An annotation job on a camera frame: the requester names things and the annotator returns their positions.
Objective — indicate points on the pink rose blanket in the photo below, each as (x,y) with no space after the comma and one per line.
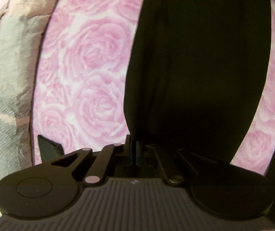
(78,98)

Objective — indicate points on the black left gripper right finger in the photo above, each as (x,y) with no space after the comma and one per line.
(150,162)

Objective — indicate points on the grey pink quilt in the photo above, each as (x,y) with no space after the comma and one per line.
(22,26)

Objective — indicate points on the black garment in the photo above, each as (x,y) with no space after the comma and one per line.
(195,77)

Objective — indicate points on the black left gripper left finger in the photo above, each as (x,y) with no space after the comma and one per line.
(85,165)

